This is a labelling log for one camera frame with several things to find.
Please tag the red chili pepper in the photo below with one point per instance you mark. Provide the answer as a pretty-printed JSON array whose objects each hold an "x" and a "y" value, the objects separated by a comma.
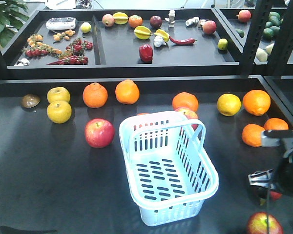
[{"x": 189, "y": 41}]

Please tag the large orange right corner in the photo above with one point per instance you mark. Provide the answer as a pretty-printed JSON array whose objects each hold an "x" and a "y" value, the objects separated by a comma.
[{"x": 256, "y": 102}]

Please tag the knobbed orange tangerine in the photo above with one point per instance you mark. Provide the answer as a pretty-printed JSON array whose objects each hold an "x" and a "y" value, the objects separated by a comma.
[{"x": 95, "y": 95}]

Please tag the black right produce stand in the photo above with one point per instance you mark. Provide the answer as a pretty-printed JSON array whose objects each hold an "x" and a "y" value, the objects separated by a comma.
[{"x": 282, "y": 87}]

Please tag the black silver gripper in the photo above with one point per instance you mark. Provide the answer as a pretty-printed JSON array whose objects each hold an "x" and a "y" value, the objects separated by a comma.
[{"x": 279, "y": 179}]

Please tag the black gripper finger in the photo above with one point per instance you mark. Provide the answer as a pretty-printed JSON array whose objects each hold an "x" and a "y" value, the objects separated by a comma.
[{"x": 10, "y": 230}]

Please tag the red apple centre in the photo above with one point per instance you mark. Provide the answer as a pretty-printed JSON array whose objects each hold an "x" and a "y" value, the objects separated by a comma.
[{"x": 187, "y": 112}]

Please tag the yellow apple front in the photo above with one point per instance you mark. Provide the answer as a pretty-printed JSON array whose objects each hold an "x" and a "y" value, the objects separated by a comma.
[{"x": 59, "y": 111}]

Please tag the orange right front left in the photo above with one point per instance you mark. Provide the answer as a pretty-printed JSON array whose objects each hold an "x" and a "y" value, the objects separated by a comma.
[{"x": 251, "y": 135}]

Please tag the yellow apple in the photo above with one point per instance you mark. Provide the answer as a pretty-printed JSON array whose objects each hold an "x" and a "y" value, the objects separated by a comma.
[
  {"x": 59, "y": 111},
  {"x": 58, "y": 93}
]

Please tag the red apple front right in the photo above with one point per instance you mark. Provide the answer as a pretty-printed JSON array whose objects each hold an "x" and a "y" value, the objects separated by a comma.
[{"x": 262, "y": 223}]

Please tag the yellow apple rear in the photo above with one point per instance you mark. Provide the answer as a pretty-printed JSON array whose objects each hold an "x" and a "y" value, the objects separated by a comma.
[{"x": 58, "y": 93}]

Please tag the black upper right tray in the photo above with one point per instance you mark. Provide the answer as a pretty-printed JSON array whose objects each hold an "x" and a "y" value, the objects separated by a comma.
[{"x": 270, "y": 33}]

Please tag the white garlic bulb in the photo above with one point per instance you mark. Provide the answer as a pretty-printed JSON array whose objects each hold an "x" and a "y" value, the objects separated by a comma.
[{"x": 159, "y": 41}]

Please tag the red apple front middle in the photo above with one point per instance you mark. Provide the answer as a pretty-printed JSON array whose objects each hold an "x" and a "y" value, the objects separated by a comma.
[{"x": 262, "y": 195}]

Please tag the black perforated post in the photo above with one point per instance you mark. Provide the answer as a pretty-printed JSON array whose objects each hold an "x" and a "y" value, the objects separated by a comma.
[
  {"x": 278, "y": 60},
  {"x": 259, "y": 18}
]

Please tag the light blue plastic basket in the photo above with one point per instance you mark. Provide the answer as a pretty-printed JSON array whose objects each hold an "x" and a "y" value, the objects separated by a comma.
[{"x": 169, "y": 173}]

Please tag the brown mushroom cap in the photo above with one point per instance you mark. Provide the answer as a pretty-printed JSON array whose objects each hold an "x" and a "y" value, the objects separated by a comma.
[{"x": 30, "y": 101}]

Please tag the yellow grapefruit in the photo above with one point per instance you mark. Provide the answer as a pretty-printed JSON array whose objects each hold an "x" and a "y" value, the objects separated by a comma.
[{"x": 228, "y": 104}]

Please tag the red apple far left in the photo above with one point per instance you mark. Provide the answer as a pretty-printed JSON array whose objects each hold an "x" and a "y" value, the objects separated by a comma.
[{"x": 99, "y": 133}]

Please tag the black perforated post left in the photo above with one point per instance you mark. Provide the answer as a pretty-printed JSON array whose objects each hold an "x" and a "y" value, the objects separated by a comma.
[{"x": 259, "y": 18}]

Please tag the red bell pepper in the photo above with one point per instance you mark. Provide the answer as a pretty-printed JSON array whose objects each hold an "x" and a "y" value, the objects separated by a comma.
[{"x": 146, "y": 53}]

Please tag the black perforated post right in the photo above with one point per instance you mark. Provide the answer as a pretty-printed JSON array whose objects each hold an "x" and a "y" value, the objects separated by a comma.
[{"x": 278, "y": 60}]

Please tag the green potted plant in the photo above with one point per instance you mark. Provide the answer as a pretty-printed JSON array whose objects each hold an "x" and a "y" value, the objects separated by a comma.
[{"x": 13, "y": 15}]

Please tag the red apple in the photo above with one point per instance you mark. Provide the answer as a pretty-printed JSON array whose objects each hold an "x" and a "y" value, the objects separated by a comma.
[
  {"x": 99, "y": 133},
  {"x": 262, "y": 223},
  {"x": 187, "y": 112},
  {"x": 262, "y": 195}
]

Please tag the orange behind centre apple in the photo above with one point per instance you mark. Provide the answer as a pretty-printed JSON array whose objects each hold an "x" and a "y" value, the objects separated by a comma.
[{"x": 185, "y": 99}]

